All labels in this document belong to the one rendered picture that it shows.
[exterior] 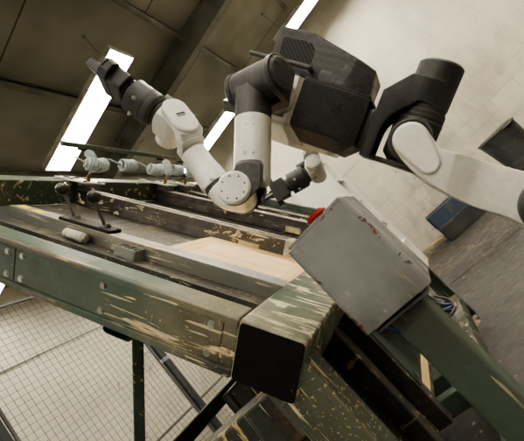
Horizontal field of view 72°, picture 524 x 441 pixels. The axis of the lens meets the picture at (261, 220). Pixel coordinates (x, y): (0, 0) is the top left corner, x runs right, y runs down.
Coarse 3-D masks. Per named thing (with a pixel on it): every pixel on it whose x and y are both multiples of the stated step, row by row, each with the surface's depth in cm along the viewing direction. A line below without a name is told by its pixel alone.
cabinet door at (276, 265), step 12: (204, 240) 123; (216, 240) 126; (192, 252) 107; (204, 252) 109; (216, 252) 111; (228, 252) 114; (240, 252) 116; (252, 252) 118; (264, 252) 120; (240, 264) 102; (252, 264) 105; (264, 264) 107; (276, 264) 109; (288, 264) 111; (276, 276) 97; (288, 276) 98
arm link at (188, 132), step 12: (168, 108) 86; (180, 108) 88; (168, 120) 86; (180, 120) 86; (192, 120) 87; (180, 132) 85; (192, 132) 86; (180, 144) 86; (192, 144) 87; (204, 144) 90; (180, 156) 88
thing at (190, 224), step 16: (96, 160) 153; (80, 192) 153; (112, 208) 147; (128, 208) 144; (144, 208) 141; (160, 208) 139; (160, 224) 139; (176, 224) 136; (192, 224) 133; (208, 224) 131; (224, 224) 129; (256, 240) 124; (272, 240) 122; (288, 240) 120; (288, 256) 120
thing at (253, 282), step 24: (24, 216) 114; (48, 216) 110; (96, 240) 103; (120, 240) 100; (144, 240) 102; (168, 264) 94; (192, 264) 92; (216, 264) 90; (240, 288) 87; (264, 288) 85
